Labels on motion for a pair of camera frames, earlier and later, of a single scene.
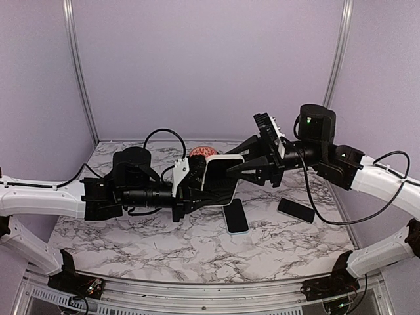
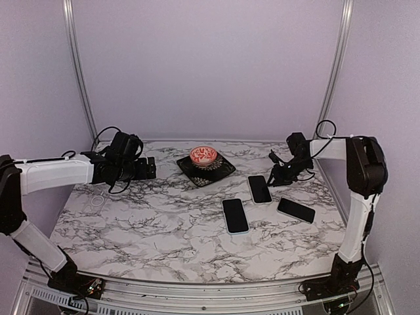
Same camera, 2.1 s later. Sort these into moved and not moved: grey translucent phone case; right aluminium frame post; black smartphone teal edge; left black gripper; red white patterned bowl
Moved: left black gripper; grey translucent phone case; black smartphone teal edge
Not moved: red white patterned bowl; right aluminium frame post
